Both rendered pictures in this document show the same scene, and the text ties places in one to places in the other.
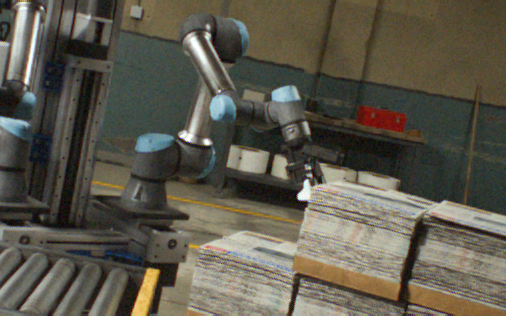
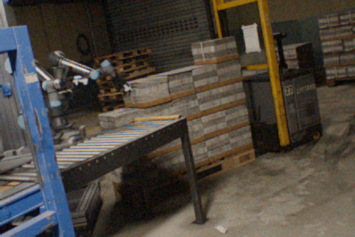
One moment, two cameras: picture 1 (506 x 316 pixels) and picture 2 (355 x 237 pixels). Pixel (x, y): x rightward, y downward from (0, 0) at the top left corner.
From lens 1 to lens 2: 274 cm
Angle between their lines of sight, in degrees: 51
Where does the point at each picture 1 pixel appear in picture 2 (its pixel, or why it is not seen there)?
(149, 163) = (60, 109)
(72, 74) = not seen: hidden behind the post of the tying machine
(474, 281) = (182, 86)
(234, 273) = (127, 118)
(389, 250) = (164, 89)
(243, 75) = not seen: outside the picture
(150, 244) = (81, 132)
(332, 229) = (148, 90)
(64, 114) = not seen: hidden behind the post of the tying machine
